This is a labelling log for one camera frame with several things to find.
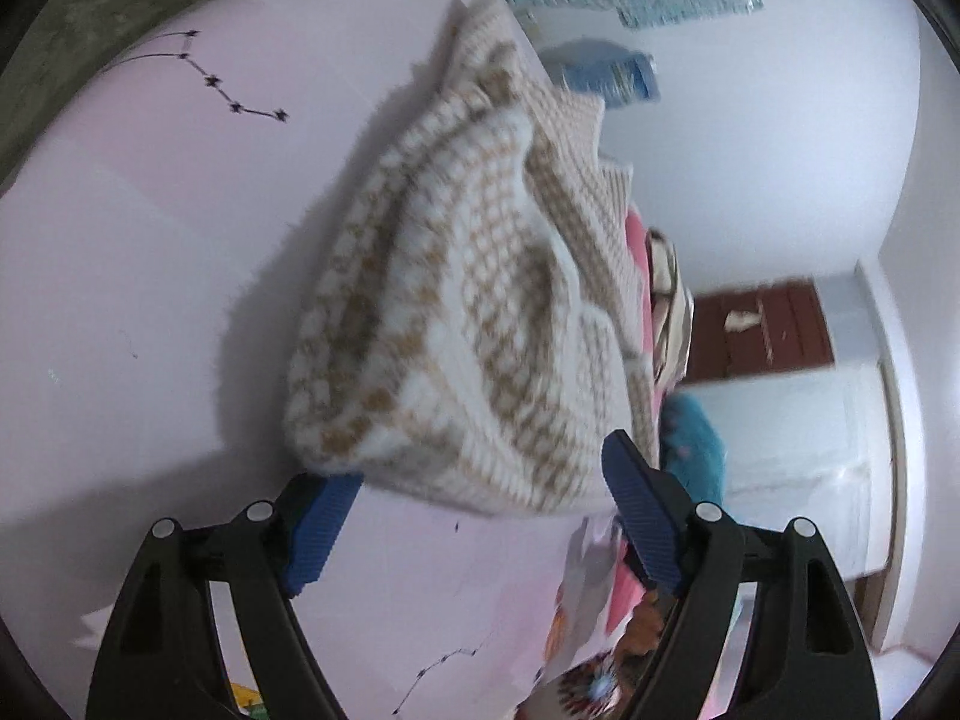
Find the teal fleece garment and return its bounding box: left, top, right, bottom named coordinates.
left=659, top=392, right=727, bottom=505

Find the lilac printed bed sheet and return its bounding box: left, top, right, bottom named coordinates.
left=2, top=0, right=608, bottom=718

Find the dark red wooden door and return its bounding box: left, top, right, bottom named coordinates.
left=685, top=280, right=835, bottom=383

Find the pink floral fleece blanket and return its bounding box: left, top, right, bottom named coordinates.
left=514, top=211, right=675, bottom=718

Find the beige white houndstooth coat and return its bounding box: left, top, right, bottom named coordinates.
left=283, top=0, right=656, bottom=515

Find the beige and white clothes pile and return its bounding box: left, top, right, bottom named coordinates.
left=646, top=229, right=695, bottom=394

